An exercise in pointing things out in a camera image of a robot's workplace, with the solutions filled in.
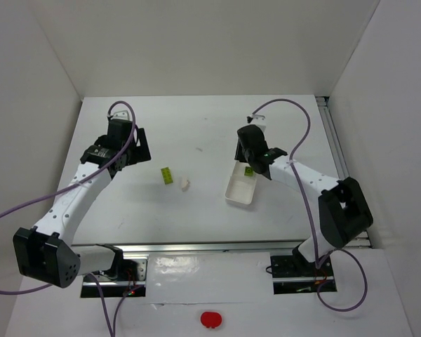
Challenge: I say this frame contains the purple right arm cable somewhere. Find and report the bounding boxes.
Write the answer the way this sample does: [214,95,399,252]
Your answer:
[247,98,368,312]

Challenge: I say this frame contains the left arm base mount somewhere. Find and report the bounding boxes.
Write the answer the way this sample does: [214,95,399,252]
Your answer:
[93,256,148,298]

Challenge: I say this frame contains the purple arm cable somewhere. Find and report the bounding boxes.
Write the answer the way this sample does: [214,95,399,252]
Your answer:
[0,100,138,337]
[247,98,368,312]

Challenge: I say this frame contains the white lego piece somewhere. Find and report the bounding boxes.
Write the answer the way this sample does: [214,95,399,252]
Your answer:
[180,177,190,192]

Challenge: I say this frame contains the red round button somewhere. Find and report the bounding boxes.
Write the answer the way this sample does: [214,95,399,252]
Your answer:
[200,311,223,329]

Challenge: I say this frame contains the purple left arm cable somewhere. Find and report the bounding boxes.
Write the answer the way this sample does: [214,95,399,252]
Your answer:
[0,100,138,337]

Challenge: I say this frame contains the white divided plastic tray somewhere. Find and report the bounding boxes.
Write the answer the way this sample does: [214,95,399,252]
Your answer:
[225,161,258,208]

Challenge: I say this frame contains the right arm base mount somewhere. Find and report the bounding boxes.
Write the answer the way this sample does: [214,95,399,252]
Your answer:
[265,256,337,295]

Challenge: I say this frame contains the large green lego brick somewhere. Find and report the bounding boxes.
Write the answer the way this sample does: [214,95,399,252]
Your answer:
[161,167,173,185]

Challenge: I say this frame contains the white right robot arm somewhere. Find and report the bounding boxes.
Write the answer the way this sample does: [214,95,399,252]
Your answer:
[235,124,373,265]

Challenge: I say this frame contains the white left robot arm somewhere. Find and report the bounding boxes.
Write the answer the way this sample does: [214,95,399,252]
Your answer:
[13,111,151,289]

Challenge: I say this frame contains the aluminium front rail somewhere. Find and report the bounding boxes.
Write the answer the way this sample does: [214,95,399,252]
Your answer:
[68,239,369,254]

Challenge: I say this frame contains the green square lego brick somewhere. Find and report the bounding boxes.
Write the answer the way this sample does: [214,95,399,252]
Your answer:
[244,166,254,177]

